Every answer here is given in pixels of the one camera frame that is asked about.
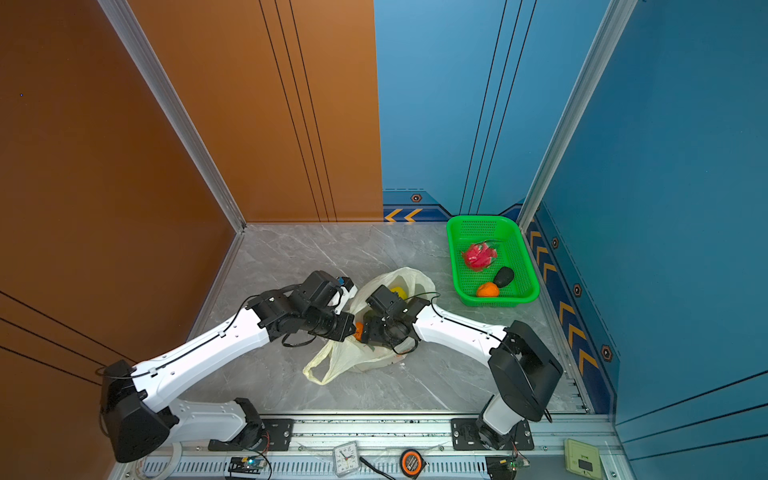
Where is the orange fruit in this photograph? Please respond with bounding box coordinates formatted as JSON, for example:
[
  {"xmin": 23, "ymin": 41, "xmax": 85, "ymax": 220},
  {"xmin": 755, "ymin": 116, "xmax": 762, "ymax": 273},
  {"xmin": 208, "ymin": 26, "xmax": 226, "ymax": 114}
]
[{"xmin": 476, "ymin": 282, "xmax": 500, "ymax": 298}]

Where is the aluminium frame post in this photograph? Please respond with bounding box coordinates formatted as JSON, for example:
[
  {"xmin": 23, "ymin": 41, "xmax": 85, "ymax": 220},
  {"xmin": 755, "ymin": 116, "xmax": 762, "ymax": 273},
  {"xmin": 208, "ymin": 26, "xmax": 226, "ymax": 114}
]
[
  {"xmin": 517, "ymin": 0, "xmax": 638, "ymax": 233},
  {"xmin": 98, "ymin": 0, "xmax": 247, "ymax": 233}
]

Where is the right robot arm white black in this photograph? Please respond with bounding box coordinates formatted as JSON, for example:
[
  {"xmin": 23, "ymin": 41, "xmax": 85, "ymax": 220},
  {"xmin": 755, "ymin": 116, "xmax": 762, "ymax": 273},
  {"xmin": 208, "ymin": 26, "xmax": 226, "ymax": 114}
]
[{"xmin": 355, "ymin": 286, "xmax": 564, "ymax": 450}]

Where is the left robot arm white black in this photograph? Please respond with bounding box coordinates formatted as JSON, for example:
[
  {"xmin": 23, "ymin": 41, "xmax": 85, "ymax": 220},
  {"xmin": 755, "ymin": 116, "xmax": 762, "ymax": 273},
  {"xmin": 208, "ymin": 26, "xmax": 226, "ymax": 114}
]
[{"xmin": 100, "ymin": 271, "xmax": 357, "ymax": 463}]

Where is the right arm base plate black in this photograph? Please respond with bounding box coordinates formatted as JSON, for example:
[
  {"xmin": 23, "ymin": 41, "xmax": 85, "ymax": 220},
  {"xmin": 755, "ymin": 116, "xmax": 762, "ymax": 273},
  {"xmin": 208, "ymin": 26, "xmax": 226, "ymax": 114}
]
[{"xmin": 450, "ymin": 418, "xmax": 535, "ymax": 451}]

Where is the red dragon fruit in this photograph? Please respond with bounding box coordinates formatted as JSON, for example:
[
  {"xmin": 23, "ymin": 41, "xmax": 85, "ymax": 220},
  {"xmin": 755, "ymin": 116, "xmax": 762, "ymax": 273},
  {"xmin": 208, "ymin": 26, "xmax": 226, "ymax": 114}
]
[{"xmin": 461, "ymin": 242, "xmax": 498, "ymax": 272}]

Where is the green wall switch box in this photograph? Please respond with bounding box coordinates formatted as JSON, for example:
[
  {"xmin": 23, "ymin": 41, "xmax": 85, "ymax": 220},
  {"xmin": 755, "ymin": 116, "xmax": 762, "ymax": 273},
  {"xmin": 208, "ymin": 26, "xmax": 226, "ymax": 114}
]
[{"xmin": 564, "ymin": 439, "xmax": 603, "ymax": 480}]

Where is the right circuit board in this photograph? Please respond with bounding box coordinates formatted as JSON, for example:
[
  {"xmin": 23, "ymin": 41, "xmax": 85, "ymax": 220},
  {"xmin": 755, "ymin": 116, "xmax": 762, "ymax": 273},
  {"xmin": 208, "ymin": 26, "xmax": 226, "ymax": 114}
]
[{"xmin": 485, "ymin": 456, "xmax": 530, "ymax": 480}]

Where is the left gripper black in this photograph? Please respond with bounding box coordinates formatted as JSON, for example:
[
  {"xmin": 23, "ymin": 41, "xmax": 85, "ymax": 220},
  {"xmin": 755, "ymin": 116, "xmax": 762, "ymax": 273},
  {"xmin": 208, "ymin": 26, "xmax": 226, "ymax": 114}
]
[{"xmin": 304, "ymin": 309, "xmax": 362, "ymax": 341}]

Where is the yellow fruit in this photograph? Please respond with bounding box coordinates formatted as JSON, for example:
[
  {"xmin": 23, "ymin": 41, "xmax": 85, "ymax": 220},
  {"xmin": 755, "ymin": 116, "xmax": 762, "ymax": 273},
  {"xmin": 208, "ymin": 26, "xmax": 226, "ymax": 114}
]
[{"xmin": 390, "ymin": 287, "xmax": 408, "ymax": 300}]

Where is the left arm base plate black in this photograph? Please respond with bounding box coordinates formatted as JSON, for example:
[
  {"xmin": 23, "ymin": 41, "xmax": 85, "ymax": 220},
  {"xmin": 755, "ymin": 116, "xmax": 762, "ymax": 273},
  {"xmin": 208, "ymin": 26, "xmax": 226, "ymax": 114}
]
[{"xmin": 207, "ymin": 418, "xmax": 295, "ymax": 453}]

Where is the left aluminium frame post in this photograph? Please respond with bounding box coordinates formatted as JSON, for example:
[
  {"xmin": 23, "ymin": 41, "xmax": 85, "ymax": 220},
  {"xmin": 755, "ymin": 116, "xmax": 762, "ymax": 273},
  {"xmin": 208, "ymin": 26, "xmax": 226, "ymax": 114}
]
[{"xmin": 98, "ymin": 0, "xmax": 247, "ymax": 233}]

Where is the left circuit board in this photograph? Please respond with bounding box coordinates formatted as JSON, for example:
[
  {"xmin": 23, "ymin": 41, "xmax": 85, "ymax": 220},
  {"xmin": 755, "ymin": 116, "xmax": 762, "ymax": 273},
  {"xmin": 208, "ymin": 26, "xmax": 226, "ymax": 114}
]
[{"xmin": 227, "ymin": 455, "xmax": 271, "ymax": 479}]

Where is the green plastic basket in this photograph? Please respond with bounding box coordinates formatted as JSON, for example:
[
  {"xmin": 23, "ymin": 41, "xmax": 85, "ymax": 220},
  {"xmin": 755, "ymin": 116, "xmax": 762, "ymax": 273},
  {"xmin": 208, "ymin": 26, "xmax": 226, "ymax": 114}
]
[{"xmin": 446, "ymin": 216, "xmax": 540, "ymax": 307}]

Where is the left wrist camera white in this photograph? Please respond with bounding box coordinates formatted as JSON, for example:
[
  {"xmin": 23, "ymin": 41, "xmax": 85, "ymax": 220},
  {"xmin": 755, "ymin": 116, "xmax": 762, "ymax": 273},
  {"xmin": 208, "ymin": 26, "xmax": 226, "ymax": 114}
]
[{"xmin": 331, "ymin": 277, "xmax": 358, "ymax": 314}]

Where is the right aluminium frame post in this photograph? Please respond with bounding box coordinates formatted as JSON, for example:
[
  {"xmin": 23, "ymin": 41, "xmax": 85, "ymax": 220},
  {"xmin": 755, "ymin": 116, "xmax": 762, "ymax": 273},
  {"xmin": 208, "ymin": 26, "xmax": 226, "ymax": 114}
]
[{"xmin": 517, "ymin": 0, "xmax": 638, "ymax": 233}]

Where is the circuit board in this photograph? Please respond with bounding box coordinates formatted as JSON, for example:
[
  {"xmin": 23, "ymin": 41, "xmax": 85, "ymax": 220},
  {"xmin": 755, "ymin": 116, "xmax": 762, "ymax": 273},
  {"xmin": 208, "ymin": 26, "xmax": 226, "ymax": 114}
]
[
  {"xmin": 227, "ymin": 455, "xmax": 271, "ymax": 479},
  {"xmin": 485, "ymin": 456, "xmax": 530, "ymax": 480}
]

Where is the orange black tape measure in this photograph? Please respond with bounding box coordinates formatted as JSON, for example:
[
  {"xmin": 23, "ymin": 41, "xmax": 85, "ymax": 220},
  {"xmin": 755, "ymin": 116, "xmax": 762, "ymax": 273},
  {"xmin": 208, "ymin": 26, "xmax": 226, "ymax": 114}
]
[{"xmin": 399, "ymin": 449, "xmax": 426, "ymax": 479}]

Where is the small white clock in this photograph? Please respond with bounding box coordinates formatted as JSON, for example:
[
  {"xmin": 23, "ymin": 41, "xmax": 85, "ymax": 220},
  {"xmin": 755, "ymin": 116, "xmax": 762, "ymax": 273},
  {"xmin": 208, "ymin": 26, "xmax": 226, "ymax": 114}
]
[{"xmin": 333, "ymin": 441, "xmax": 361, "ymax": 478}]

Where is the translucent yellowish plastic bag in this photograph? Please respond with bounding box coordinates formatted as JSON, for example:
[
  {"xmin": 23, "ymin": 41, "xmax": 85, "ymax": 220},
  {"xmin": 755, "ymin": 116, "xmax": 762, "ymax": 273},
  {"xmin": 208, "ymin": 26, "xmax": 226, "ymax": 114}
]
[{"xmin": 303, "ymin": 267, "xmax": 435, "ymax": 385}]

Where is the dark avocado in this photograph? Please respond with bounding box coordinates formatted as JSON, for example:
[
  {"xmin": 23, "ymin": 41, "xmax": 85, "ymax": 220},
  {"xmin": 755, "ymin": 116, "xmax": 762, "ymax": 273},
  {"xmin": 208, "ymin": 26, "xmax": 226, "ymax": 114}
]
[{"xmin": 492, "ymin": 266, "xmax": 515, "ymax": 289}]

